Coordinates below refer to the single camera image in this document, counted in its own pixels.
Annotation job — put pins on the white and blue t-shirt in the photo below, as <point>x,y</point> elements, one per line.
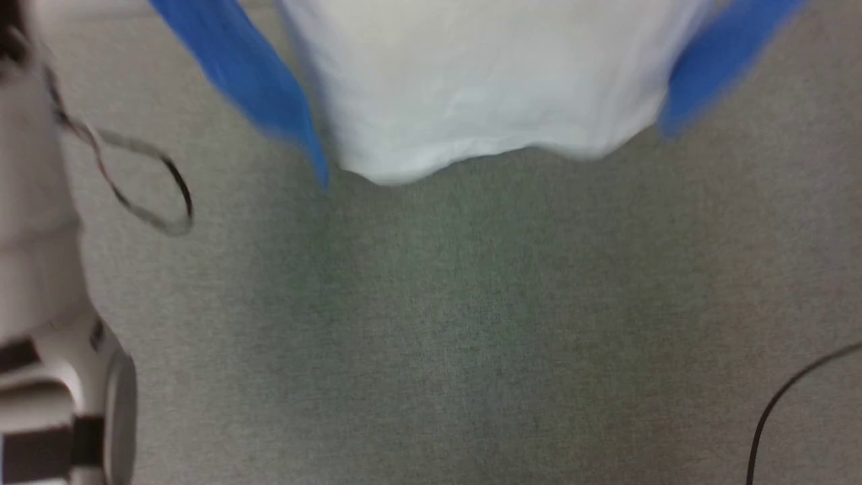
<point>471,81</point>

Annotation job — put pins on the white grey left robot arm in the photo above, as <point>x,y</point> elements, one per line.
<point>34,202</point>

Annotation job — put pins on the grey-green fabric sofa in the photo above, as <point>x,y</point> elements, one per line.
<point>438,323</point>

